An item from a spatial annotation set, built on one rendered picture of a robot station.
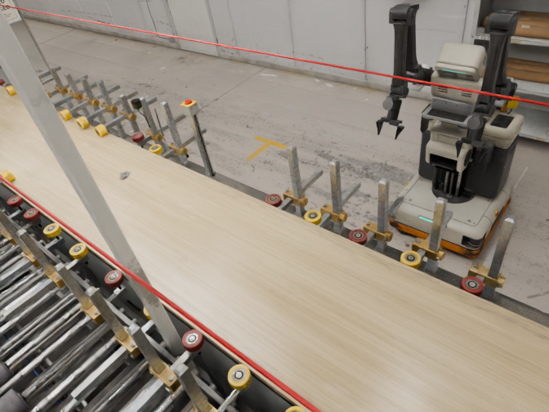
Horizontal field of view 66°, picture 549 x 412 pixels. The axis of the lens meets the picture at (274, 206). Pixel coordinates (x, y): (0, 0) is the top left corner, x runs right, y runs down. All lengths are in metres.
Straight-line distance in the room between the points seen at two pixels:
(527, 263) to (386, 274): 1.55
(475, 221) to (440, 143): 0.59
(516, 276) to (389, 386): 1.73
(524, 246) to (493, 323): 1.62
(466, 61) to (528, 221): 1.50
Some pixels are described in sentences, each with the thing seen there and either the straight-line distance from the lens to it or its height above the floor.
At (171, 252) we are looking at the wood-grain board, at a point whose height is 0.90.
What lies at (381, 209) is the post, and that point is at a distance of 1.94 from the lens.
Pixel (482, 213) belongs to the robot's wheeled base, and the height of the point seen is 0.28.
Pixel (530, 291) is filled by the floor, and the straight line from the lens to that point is 3.04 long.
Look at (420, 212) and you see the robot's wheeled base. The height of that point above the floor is 0.27.
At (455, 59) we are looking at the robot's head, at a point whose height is 1.34.
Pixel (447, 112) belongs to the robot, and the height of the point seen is 1.04.
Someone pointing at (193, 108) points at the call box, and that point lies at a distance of 2.52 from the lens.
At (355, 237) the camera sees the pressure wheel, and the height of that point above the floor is 0.91.
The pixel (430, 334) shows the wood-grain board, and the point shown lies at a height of 0.90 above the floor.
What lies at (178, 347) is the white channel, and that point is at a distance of 1.88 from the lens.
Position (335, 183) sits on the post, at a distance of 2.00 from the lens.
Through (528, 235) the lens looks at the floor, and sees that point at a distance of 3.38.
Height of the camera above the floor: 2.29
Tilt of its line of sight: 41 degrees down
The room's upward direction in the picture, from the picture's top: 11 degrees counter-clockwise
